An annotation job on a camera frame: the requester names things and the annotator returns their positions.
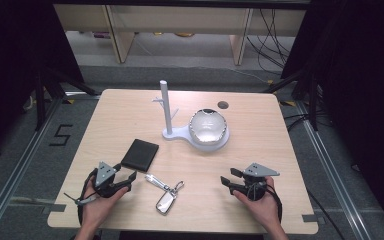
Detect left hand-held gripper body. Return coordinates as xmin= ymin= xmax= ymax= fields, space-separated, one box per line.
xmin=91 ymin=161 xmax=129 ymax=199

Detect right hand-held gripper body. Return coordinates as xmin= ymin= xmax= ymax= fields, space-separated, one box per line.
xmin=233 ymin=162 xmax=280 ymax=202

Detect black leather wallet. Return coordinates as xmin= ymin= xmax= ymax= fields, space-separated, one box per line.
xmin=120 ymin=138 xmax=160 ymax=173

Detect silver keys with key fob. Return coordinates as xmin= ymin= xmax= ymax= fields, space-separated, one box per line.
xmin=144 ymin=173 xmax=185 ymax=216

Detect white key stand with tray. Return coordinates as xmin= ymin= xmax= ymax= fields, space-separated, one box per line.
xmin=151 ymin=79 xmax=230 ymax=153

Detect person's right hand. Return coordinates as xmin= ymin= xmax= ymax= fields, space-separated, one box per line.
xmin=232 ymin=176 xmax=283 ymax=234

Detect person's left hand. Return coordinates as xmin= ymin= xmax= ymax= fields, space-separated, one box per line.
xmin=81 ymin=181 xmax=131 ymax=230

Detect grey tape strip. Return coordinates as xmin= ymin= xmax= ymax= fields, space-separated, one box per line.
xmin=301 ymin=213 xmax=326 ymax=224
xmin=41 ymin=203 xmax=67 ymax=215

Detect black metal stand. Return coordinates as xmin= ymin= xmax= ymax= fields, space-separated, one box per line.
xmin=262 ymin=69 xmax=322 ymax=132
xmin=34 ymin=66 xmax=100 ymax=132

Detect black curtain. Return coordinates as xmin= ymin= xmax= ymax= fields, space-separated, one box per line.
xmin=0 ymin=0 xmax=85 ymax=165
xmin=280 ymin=0 xmax=384 ymax=231

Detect light wooden shelf unit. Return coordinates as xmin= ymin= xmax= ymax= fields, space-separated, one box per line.
xmin=53 ymin=3 xmax=306 ymax=66

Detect grey strap on left gripper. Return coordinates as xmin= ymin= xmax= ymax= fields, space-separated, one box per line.
xmin=63 ymin=192 xmax=98 ymax=206

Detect aluminium floor rail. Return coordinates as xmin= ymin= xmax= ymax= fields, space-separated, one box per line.
xmin=294 ymin=99 xmax=374 ymax=240
xmin=0 ymin=96 xmax=64 ymax=240

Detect black floor cable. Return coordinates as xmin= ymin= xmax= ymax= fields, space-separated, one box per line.
xmin=305 ymin=187 xmax=348 ymax=240

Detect black floor cables bundle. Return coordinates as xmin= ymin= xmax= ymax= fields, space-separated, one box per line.
xmin=283 ymin=112 xmax=315 ymax=132

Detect white floor cable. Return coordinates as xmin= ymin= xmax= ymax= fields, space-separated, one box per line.
xmin=228 ymin=66 xmax=270 ymax=84

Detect black hanging cables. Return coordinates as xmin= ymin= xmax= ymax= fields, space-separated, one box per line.
xmin=245 ymin=8 xmax=296 ymax=76

